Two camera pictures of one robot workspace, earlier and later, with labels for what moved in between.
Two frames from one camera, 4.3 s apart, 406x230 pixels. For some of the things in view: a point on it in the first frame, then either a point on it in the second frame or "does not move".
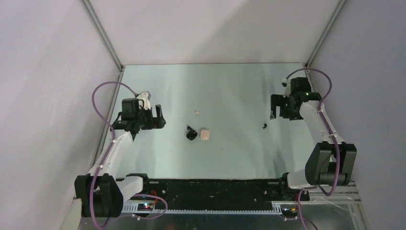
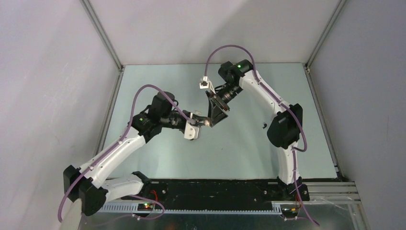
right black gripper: (279, 102) → (215, 115)
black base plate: (225, 195) does not move
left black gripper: (154, 122) → (190, 116)
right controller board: (291, 212) does not move
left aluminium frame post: (95, 21) does not move
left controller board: (145, 207) does not move
